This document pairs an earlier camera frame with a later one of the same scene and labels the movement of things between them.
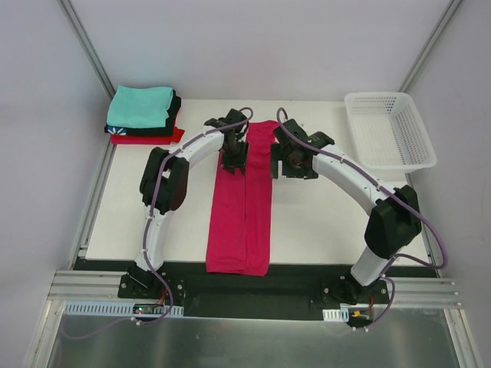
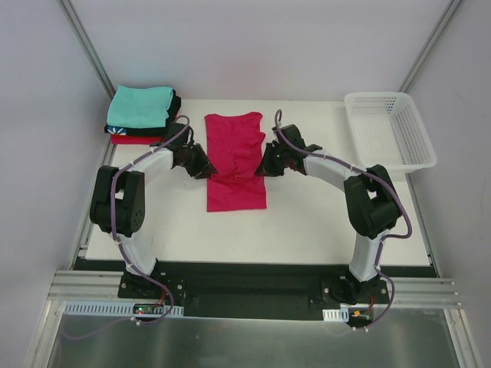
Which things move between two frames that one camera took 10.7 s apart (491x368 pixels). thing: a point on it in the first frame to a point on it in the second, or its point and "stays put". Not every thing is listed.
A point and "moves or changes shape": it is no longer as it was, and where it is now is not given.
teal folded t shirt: [140, 106] stays put
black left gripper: [234, 161] to [196, 162]
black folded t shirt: [167, 130] stays put
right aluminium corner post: [452, 8] stays put
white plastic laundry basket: [387, 131] stays put
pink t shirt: [239, 227] moves or changes shape
